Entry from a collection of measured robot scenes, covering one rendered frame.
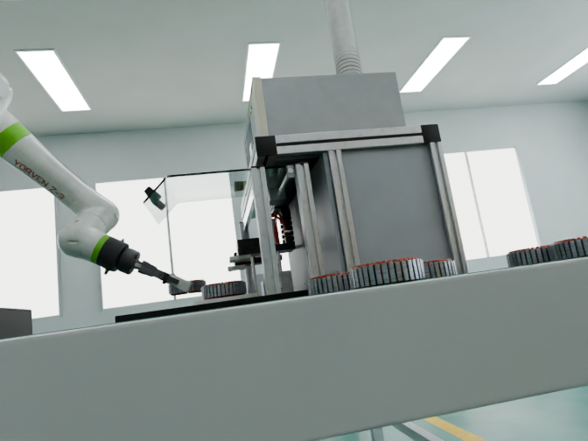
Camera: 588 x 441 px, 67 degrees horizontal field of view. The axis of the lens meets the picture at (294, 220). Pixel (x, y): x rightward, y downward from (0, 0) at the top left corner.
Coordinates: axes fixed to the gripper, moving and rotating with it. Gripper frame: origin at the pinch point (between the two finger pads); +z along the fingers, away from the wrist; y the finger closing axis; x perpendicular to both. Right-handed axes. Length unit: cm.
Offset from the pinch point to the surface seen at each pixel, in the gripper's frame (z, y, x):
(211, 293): 8.8, 29.6, 0.8
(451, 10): 99, -223, 339
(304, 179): 17, 44, 32
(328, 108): 16, 34, 55
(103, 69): -193, -299, 161
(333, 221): 27, 45, 25
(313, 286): 26, 59, 9
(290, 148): 12, 46, 36
